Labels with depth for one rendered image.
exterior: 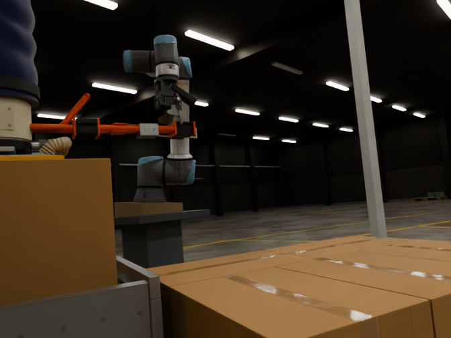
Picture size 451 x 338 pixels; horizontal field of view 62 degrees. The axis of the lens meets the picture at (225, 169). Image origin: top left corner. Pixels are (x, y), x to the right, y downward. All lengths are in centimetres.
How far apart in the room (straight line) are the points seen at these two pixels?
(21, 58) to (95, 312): 80
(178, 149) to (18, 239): 125
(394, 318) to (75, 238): 82
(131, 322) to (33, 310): 23
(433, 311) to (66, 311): 84
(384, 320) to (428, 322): 14
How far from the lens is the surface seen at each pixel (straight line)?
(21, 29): 140
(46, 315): 102
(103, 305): 103
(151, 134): 139
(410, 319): 92
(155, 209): 216
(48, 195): 114
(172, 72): 148
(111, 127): 137
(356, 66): 468
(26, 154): 125
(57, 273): 115
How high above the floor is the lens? 80
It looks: 5 degrees up
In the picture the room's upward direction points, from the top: 5 degrees counter-clockwise
